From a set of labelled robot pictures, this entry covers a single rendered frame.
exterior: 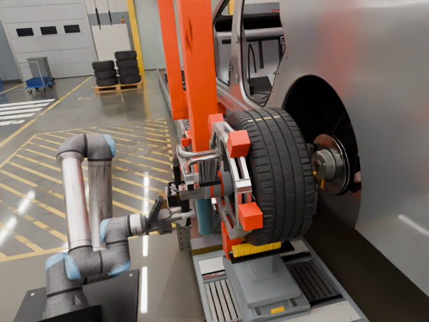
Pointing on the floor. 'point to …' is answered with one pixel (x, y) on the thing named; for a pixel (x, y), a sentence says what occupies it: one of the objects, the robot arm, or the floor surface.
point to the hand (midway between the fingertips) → (189, 210)
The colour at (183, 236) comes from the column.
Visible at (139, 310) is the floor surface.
